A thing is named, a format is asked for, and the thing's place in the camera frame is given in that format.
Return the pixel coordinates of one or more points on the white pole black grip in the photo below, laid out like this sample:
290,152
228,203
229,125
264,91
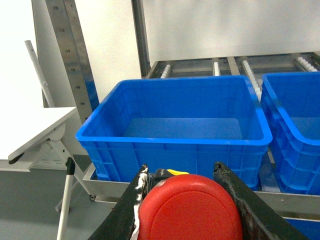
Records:
65,205

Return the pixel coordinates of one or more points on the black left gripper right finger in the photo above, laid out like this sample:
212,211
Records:
259,221

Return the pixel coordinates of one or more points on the blue plastic crate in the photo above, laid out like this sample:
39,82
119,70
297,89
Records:
310,228
291,104
183,124

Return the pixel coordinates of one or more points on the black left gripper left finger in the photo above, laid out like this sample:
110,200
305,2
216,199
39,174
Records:
123,221

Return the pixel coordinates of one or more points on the white folding table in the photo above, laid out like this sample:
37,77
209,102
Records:
31,137

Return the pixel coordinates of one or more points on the steel roller rack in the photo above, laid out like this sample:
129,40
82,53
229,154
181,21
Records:
69,35

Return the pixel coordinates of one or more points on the red mushroom push button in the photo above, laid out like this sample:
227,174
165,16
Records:
189,207

